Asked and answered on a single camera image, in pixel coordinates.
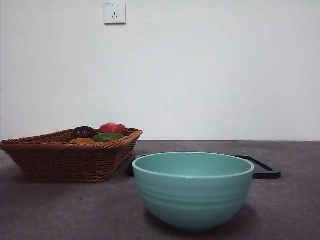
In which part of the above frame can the brown kiwi fruit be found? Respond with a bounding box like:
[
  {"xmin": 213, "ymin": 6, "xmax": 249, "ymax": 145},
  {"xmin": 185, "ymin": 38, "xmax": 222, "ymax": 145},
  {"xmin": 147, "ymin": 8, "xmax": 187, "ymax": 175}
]
[{"xmin": 68, "ymin": 137, "xmax": 96, "ymax": 144}]

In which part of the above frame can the teal ribbed bowl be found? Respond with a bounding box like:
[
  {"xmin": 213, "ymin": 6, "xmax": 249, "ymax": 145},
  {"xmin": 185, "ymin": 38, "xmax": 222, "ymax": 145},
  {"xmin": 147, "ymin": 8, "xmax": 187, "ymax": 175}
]
[{"xmin": 131, "ymin": 151, "xmax": 255, "ymax": 232}]

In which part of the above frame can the red fruit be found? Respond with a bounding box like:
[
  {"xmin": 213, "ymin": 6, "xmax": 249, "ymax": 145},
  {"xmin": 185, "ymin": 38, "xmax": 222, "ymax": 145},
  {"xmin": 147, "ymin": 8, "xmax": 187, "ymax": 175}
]
[{"xmin": 99, "ymin": 122, "xmax": 128, "ymax": 137}]

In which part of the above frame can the green fruit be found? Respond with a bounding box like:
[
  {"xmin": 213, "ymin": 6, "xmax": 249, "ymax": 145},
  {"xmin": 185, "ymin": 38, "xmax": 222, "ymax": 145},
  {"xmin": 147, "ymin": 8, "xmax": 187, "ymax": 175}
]
[{"xmin": 91, "ymin": 132, "xmax": 125, "ymax": 143}]

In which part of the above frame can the dark purple fruit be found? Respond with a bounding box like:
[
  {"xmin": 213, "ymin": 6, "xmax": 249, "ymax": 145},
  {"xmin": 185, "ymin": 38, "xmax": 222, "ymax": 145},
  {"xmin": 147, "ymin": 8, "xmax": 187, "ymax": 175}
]
[{"xmin": 71, "ymin": 126, "xmax": 97, "ymax": 140}]

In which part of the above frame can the brown wicker basket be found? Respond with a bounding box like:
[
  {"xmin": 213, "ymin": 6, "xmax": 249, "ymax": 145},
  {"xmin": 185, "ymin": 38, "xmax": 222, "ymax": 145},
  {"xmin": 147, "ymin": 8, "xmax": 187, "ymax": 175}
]
[{"xmin": 0, "ymin": 127, "xmax": 144, "ymax": 183}]

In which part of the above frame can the black rectangular tray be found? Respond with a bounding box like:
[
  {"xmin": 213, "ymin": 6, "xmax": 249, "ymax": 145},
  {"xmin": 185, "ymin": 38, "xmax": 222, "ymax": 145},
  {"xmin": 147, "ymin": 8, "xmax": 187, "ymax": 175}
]
[{"xmin": 128, "ymin": 154, "xmax": 282, "ymax": 180}]

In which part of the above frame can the white wall socket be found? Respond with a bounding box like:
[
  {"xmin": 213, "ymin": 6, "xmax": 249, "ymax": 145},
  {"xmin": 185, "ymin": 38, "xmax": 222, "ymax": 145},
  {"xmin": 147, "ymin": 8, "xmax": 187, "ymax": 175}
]
[{"xmin": 104, "ymin": 1, "xmax": 127, "ymax": 25}]

